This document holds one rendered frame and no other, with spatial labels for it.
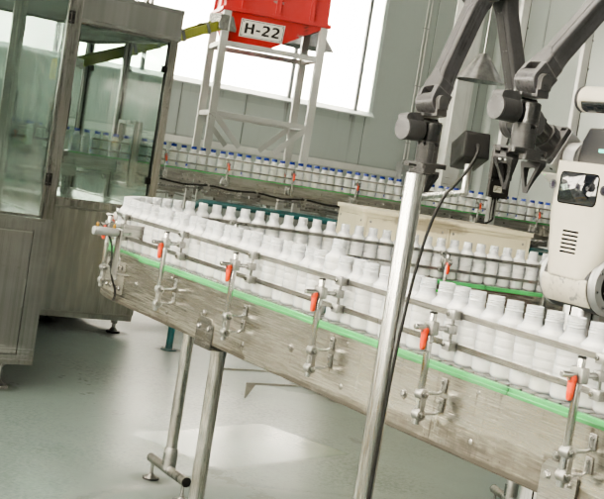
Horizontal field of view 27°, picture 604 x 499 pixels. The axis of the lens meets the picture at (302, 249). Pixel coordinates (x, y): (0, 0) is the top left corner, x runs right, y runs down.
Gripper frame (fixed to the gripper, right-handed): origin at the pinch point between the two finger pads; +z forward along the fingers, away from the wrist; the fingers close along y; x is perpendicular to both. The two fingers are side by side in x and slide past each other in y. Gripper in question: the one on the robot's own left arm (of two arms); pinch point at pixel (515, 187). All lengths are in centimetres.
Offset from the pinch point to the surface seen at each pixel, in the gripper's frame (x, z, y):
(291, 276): 62, 32, -17
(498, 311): -19.1, 26.7, -15.4
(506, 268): 179, 30, 159
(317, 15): 649, -125, 330
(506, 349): -25.2, 33.9, -17.0
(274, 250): 74, 26, -16
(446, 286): -0.8, 24.4, -15.8
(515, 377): -30, 39, -18
